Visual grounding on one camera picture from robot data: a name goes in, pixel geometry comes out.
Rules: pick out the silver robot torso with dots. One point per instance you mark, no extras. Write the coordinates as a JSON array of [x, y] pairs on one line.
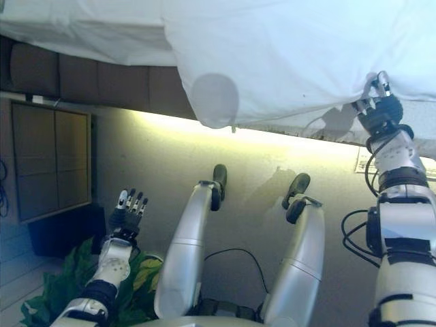
[[211, 315]]

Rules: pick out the dark robot foot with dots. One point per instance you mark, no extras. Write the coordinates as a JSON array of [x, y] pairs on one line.
[[220, 175], [299, 184]]

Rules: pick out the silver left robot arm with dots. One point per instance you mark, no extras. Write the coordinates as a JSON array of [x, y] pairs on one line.
[[109, 265]]

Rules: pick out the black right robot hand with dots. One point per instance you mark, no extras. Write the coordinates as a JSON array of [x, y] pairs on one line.
[[381, 112]]

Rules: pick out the silver robot leg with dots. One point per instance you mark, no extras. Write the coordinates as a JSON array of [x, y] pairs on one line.
[[185, 252], [299, 259]]

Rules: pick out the dark left robot foot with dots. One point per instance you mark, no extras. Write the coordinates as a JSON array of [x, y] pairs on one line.
[[220, 175]]

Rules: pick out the brown upholstered bed frame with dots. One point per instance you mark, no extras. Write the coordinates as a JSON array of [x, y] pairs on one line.
[[102, 81]]

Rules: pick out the white duvet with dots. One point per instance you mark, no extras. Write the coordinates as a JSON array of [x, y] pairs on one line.
[[272, 51]]

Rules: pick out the black box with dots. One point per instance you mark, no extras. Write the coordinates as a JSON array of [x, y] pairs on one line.
[[68, 231]]

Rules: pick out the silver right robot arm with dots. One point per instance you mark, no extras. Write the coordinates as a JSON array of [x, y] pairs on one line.
[[405, 238]]

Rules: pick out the silver right robot leg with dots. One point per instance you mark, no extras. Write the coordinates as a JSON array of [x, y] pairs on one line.
[[299, 259]]

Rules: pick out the dark right robot foot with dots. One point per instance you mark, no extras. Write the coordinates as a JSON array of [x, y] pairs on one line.
[[299, 184]]

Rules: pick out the wooden nightstand with drawers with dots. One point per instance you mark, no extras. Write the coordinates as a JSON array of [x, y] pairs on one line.
[[51, 160]]

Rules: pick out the green leafy plant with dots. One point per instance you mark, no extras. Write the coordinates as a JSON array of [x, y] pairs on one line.
[[61, 289]]

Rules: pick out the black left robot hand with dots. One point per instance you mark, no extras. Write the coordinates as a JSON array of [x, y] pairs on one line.
[[127, 219]]

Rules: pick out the grey patterned rug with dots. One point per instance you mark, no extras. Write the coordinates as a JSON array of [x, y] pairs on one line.
[[361, 163]]

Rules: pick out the silver left robot leg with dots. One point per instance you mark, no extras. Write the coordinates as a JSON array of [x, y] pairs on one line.
[[185, 252]]

